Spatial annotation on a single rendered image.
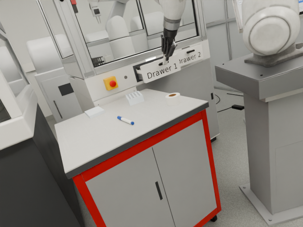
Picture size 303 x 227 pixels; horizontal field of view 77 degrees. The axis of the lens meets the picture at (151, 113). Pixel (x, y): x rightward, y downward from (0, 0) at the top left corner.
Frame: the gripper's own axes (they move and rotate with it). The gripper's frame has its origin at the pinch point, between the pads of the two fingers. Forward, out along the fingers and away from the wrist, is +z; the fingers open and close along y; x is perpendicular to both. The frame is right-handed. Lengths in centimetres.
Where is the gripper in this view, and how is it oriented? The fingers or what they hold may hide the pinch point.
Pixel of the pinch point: (165, 59)
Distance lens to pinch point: 121.6
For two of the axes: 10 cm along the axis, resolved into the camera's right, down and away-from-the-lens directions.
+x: -8.4, 3.9, -3.9
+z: -0.8, 6.2, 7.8
